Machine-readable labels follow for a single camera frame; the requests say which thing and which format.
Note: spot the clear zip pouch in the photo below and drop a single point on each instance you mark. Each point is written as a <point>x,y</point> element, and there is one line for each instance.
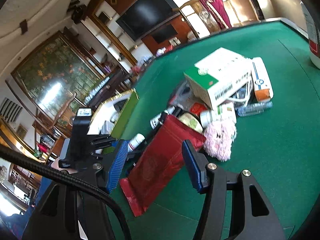
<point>242,97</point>

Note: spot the black wall television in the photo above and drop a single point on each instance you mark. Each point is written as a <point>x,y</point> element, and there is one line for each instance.
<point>144,16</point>

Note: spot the magenta cloth on chair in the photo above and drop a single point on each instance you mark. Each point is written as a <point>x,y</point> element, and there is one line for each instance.
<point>217,10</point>

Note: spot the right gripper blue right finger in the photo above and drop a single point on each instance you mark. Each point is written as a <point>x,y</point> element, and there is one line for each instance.
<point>195,163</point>

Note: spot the pink plush toy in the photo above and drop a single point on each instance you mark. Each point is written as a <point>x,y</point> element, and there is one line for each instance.
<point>219,138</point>

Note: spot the white green medicine box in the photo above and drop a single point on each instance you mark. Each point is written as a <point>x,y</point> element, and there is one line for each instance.
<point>218,76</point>

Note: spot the wooden chair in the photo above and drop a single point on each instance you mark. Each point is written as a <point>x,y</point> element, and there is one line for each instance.
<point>200,20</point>

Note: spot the white green pill bottle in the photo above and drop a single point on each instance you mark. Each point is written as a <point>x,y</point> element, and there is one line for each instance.
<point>220,113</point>

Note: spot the white bottle red cap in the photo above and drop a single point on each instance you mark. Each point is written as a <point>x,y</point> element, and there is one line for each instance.
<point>313,36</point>

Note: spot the white bottle orange cap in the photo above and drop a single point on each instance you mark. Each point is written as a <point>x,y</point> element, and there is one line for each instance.
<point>135,142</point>

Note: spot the clear plastic pen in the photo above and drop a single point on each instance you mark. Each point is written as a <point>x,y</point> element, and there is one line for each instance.
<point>254,109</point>

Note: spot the green gold storage box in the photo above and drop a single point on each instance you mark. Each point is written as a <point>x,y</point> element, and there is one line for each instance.
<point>113,114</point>

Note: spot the white orange slim box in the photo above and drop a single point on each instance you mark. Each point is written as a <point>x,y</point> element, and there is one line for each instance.
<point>261,82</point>

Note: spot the red foil pouch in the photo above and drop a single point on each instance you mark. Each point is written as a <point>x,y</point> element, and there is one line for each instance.
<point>160,161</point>

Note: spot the red grey flat box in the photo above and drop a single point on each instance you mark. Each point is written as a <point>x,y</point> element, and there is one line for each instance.
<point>197,108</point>

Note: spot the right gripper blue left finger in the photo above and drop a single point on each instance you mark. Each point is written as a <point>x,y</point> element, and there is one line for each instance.
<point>113,162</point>

